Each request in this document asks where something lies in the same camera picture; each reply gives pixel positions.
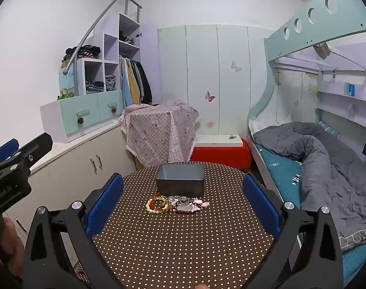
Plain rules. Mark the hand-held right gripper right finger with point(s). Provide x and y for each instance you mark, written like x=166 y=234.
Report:
x=261 y=204

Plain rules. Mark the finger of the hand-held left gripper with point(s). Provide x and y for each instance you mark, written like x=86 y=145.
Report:
x=35 y=147
x=5 y=148

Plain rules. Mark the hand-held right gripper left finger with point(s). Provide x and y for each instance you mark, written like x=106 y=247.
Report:
x=106 y=204

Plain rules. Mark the grey metal box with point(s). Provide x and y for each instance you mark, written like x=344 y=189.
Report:
x=180 y=183

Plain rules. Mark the pale green jade pendant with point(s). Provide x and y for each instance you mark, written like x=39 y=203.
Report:
x=184 y=207

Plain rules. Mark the person's left hand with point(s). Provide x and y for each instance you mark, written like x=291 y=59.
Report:
x=13 y=240

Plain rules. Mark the teal bed sheet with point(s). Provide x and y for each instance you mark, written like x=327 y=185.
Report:
x=279 y=174

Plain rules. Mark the white low cabinet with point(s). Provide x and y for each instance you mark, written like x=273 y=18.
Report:
x=80 y=168

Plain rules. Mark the stepped shelf cabinet teal drawers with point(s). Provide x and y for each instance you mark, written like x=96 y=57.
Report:
x=80 y=117

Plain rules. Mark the green artificial plant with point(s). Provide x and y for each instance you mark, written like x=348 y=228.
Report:
x=65 y=95

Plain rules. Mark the red storage bench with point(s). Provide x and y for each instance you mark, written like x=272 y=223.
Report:
x=222 y=155

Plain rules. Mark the metal binder clip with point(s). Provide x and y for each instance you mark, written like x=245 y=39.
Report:
x=232 y=136

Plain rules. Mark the grey duvet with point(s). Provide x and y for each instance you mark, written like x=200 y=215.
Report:
x=330 y=168

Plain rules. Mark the folded jeans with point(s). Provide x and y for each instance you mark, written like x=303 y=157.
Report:
x=95 y=87
x=110 y=82

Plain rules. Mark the brown polka dot tablecloth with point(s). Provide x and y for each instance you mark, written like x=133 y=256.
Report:
x=183 y=246

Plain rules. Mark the pink printed cloth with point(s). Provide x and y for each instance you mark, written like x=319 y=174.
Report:
x=152 y=129

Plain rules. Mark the pile of dark clothes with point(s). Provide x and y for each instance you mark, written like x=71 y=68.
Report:
x=83 y=51

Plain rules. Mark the light blue hanging garment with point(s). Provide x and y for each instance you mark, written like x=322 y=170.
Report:
x=126 y=87

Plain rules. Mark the yellow hanging garment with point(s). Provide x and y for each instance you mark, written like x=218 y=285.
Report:
x=134 y=87

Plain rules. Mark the pink butterfly sticker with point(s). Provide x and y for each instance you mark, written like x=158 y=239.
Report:
x=210 y=96

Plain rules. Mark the black hanging jacket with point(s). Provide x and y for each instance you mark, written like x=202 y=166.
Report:
x=146 y=84

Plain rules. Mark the grey metal handrail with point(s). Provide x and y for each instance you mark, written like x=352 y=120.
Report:
x=89 y=31

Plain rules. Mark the dark clothes on shelf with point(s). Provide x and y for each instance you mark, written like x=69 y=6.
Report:
x=126 y=37

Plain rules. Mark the small blue holder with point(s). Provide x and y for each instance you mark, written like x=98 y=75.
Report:
x=351 y=89

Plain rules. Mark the white wardrobe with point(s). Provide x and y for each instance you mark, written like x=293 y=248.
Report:
x=201 y=66

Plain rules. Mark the beige hanging bag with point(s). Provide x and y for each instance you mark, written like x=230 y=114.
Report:
x=321 y=51

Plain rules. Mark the teal bunk bed frame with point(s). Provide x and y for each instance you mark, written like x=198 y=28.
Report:
x=300 y=36

